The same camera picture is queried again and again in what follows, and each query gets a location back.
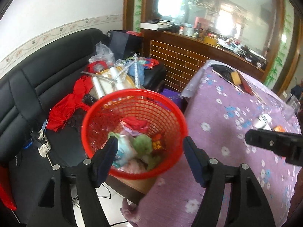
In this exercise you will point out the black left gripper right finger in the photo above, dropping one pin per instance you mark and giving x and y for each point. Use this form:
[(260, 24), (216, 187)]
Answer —
[(233, 190)]

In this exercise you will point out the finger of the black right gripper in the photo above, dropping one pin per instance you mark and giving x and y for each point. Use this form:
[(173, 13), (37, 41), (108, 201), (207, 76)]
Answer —
[(287, 145)]

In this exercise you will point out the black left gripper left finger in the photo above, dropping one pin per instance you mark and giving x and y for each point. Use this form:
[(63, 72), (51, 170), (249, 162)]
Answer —
[(54, 206)]

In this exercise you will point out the teal cartoon tissue pack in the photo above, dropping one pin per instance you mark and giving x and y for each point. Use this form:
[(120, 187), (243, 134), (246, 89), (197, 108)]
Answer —
[(125, 152)]

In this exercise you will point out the shiny red snack bag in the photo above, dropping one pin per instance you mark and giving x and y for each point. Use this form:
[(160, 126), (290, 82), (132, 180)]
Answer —
[(158, 145)]

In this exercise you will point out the red wrapper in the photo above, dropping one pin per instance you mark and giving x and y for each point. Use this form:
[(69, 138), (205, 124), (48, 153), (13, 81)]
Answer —
[(134, 126)]

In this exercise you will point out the orange small box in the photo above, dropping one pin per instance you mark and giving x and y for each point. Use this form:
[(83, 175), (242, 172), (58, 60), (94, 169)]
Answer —
[(279, 129)]

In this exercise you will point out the small white barcode box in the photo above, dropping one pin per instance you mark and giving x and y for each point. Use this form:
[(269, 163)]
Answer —
[(262, 122)]

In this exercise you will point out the clear glass cup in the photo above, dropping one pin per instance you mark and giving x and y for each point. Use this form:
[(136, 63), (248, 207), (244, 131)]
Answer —
[(291, 108)]

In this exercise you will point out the white power adapter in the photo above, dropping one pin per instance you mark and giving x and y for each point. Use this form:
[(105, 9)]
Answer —
[(43, 144)]

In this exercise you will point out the dark red pouch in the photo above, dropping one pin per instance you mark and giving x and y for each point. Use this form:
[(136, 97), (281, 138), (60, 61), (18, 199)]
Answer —
[(245, 86)]

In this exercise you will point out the purple floral tablecloth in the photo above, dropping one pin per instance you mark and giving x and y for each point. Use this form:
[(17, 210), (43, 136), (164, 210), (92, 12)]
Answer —
[(217, 117)]

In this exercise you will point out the red cloth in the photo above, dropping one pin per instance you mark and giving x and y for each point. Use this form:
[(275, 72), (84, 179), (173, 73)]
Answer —
[(64, 109)]

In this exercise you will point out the green crumpled paper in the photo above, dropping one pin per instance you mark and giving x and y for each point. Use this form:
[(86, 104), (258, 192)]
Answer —
[(144, 161)]

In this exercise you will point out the red plastic mesh basket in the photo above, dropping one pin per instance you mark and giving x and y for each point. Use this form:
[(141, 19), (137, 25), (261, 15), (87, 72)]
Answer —
[(149, 127)]

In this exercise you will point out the purple paper bag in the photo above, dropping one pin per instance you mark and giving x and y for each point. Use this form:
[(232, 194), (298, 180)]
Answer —
[(173, 96)]

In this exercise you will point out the black leather sofa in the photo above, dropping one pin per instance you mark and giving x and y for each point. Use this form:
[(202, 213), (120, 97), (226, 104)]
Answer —
[(28, 92)]

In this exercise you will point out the yellow basin with rolls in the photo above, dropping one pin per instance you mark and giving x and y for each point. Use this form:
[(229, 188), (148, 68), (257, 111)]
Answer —
[(110, 82)]

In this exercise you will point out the wooden counter cabinet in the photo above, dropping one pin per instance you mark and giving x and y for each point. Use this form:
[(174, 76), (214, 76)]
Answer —
[(183, 56)]

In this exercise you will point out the clear plastic bag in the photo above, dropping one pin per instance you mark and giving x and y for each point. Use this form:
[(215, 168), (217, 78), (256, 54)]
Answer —
[(103, 53)]

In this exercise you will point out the blue cloth bundle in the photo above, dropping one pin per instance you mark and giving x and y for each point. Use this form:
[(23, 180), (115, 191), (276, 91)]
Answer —
[(131, 72)]

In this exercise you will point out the dark blue paper bag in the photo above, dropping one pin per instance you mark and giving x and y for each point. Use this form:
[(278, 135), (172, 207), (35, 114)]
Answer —
[(123, 44)]

